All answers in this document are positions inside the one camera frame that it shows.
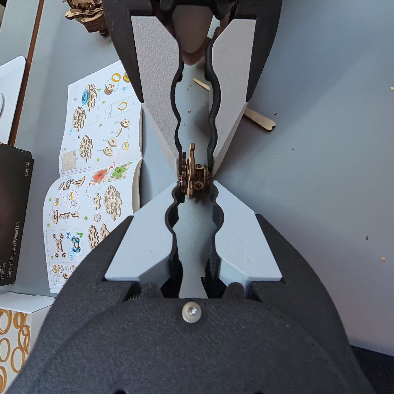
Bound adjacent grey table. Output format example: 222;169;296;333
0;0;47;145

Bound partly built wooden model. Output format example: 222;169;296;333
65;0;110;37

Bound open instruction booklet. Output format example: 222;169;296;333
42;60;145;294

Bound wooden gear assembly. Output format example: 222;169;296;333
177;143;213;198

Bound grey desk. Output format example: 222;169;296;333
18;0;394;357

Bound white cardboard box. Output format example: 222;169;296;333
0;291;57;394

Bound flat wooden strip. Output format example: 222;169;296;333
192;78;276;132

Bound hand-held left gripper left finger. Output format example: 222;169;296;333
104;182;180;298

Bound person's right hand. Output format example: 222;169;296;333
170;9;213;66

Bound pile of tan rubber bands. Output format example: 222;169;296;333
0;309;31;384

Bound white stand base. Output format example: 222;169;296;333
0;55;26;143

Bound black model kit box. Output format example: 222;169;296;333
0;142;34;287

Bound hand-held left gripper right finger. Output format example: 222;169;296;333
209;180;283;298

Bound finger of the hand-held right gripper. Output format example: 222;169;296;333
131;15;185;168
205;18;257;176

